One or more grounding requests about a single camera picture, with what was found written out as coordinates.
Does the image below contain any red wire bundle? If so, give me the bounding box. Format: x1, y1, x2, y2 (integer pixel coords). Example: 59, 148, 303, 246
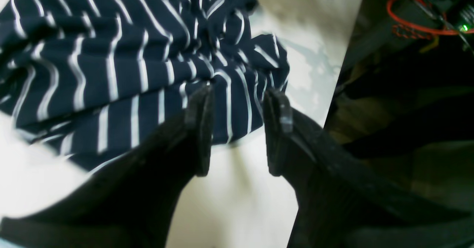
386, 0, 474, 41

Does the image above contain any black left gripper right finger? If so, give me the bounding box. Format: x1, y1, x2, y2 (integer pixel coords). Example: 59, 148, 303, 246
263, 89, 474, 248

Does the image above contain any navy white striped t-shirt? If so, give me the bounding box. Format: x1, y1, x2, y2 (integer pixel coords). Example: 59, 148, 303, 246
1, 0, 290, 170

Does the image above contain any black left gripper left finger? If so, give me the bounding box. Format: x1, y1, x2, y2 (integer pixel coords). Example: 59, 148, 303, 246
1, 85, 214, 248

